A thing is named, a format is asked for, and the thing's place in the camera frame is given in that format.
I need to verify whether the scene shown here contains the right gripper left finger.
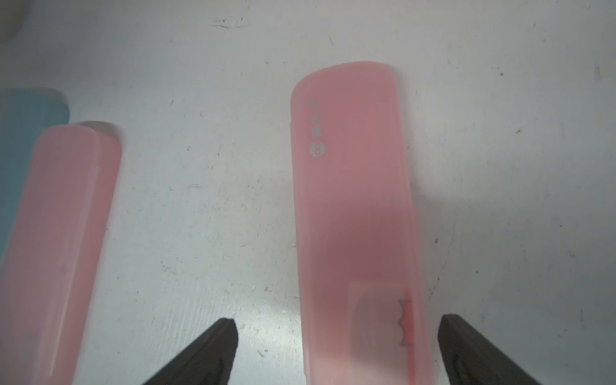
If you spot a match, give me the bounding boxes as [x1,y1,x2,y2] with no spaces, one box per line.
[144,318,238,385]

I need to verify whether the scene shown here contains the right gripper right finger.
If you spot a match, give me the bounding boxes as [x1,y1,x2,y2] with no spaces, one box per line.
[438,314,539,385]

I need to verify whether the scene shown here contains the pink pencil case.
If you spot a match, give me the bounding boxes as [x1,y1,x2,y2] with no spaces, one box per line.
[290,62,434,384]
[1,124,122,384]

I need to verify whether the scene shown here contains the teal pencil case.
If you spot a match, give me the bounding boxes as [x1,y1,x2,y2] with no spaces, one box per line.
[1,88,70,256]

